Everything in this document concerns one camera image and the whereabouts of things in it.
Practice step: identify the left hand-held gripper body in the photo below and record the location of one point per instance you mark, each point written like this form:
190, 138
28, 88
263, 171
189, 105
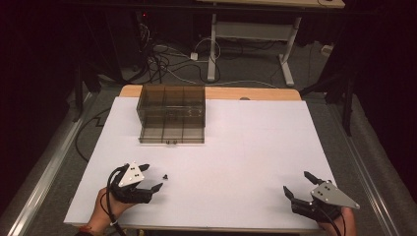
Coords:
131, 191

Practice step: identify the black stand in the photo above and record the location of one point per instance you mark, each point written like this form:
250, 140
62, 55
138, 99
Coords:
78, 95
347, 98

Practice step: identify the aluminium rail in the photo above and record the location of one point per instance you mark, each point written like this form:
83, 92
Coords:
364, 170
42, 177

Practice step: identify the person's left hand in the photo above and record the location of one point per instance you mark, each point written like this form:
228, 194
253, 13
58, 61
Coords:
101, 213

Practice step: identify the white desk frame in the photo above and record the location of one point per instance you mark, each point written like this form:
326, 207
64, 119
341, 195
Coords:
213, 49

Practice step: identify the smoky transparent drawer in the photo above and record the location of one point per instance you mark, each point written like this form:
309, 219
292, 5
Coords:
172, 134

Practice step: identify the white power adapter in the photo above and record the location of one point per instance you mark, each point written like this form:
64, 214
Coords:
194, 56

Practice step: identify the white floor socket box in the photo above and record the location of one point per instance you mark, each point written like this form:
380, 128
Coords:
327, 49

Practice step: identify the person's right hand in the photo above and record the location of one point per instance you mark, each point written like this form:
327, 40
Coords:
347, 226

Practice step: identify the small black screw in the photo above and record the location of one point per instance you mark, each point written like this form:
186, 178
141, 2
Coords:
165, 176

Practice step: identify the white table board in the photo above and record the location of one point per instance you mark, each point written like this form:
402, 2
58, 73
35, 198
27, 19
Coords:
246, 157

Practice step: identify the smoky transparent storage box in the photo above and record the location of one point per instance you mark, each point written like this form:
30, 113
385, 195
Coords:
172, 101

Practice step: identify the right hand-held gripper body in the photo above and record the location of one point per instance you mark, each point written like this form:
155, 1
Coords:
331, 196

